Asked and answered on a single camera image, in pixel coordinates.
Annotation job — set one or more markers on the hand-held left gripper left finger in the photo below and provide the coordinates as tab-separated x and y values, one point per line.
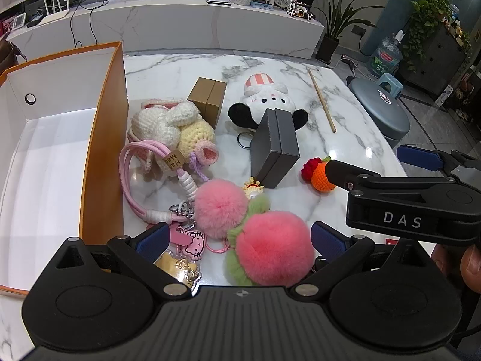
154	240

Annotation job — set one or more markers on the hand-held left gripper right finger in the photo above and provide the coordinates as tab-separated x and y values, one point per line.
326	240

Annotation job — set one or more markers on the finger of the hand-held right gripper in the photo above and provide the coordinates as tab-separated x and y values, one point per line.
421	158
345	175

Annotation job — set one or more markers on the crochet orange berry charm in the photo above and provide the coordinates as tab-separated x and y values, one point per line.
321	178

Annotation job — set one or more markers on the gold cat charm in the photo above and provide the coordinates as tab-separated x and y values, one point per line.
178	270

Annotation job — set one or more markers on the pink cat charm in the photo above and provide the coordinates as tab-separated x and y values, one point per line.
195	244

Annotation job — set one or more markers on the coral pink pompom charm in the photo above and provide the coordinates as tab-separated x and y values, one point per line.
274	248

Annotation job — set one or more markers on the light pink pompom charm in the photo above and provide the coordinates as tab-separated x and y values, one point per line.
220	208

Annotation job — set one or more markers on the pastel moon figurine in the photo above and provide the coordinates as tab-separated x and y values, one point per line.
253	190

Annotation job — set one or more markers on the orange cardboard box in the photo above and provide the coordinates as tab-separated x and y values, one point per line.
109	139

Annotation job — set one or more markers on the panda plush toy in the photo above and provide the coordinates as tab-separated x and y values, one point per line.
263	94

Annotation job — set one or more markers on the cream crochet bunny toy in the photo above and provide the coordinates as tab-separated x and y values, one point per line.
165	124

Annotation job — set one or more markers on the brown cardboard box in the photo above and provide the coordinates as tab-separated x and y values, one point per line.
206	97

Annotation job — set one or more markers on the white marble desktop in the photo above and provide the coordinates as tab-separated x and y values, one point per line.
338	120

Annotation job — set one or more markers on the person's right hand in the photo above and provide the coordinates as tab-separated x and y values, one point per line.
471	267

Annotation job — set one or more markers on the grey round chair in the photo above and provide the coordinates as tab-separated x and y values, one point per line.
379	109

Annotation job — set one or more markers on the wooden stick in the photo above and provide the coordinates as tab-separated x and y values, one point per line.
322	101

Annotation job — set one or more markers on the dark grey box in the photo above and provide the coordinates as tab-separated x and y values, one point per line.
270	150

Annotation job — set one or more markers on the blue plastic stool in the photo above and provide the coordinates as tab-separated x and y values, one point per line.
389	82

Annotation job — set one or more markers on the grey cabinet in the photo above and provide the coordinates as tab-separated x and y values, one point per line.
439	60

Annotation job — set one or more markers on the large water jug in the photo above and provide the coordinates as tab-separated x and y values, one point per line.
387	56

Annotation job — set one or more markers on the potted long-leaf plant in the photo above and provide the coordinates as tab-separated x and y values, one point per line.
327	47

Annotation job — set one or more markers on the green ivy plant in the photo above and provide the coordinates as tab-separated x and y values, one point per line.
426	18

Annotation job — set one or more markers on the black and white cow toy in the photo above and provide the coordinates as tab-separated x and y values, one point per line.
300	10

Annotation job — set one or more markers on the white marble counter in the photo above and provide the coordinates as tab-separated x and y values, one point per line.
188	26

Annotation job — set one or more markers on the golden brown bag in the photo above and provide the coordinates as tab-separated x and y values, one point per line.
9	54

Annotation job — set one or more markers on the white router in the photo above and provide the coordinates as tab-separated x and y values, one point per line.
56	9

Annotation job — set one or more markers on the small white display device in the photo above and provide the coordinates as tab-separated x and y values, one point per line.
15	22

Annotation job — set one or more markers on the wall socket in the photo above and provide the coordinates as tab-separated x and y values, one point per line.
359	31

